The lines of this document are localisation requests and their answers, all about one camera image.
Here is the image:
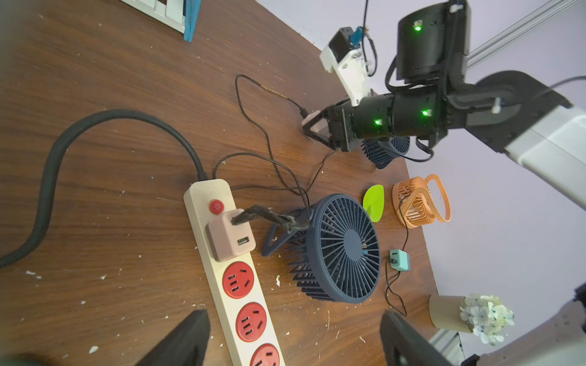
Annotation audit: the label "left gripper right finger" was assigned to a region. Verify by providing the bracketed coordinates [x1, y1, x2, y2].
[380, 311, 450, 366]

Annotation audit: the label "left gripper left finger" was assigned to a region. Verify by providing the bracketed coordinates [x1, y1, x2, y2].
[137, 310, 211, 366]

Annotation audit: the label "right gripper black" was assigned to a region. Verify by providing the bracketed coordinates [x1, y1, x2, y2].
[302, 94, 396, 152]

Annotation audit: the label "cream power strip red sockets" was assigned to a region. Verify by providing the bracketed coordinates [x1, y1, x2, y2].
[184, 179, 285, 365]

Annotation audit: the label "pink USB charger plug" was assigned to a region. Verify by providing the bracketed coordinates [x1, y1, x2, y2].
[302, 110, 328, 133]
[206, 209, 256, 262]

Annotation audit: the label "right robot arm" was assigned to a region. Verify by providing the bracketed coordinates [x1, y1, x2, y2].
[302, 1, 585, 207]

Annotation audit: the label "dark blue desk fan far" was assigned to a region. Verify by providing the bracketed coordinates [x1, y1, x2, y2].
[362, 137, 411, 169]

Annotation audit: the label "dark blue desk fan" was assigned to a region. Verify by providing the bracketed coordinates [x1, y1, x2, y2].
[261, 194, 382, 303]
[362, 137, 411, 169]

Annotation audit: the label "orange desk fan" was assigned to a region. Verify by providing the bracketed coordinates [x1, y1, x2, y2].
[392, 174, 452, 229]

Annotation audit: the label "dark blue desk fan near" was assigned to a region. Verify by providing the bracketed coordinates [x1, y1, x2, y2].
[261, 194, 382, 303]

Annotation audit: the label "green yellow toy shovel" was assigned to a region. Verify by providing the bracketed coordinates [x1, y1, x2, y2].
[363, 185, 385, 223]

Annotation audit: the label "mint green USB charger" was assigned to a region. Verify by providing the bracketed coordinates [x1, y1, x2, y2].
[389, 249, 411, 272]

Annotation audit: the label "white flower pot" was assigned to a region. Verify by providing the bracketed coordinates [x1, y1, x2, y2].
[428, 294, 515, 346]

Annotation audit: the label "blue white slatted shelf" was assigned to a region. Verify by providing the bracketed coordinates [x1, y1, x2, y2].
[122, 0, 202, 43]

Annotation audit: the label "thin black near fan cable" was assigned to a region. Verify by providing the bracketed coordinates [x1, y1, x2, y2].
[212, 152, 317, 232]

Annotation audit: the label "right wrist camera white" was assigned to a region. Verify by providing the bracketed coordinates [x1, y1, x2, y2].
[320, 26, 372, 107]

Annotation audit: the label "black power strip cord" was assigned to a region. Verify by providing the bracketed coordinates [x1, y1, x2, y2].
[0, 108, 209, 269]

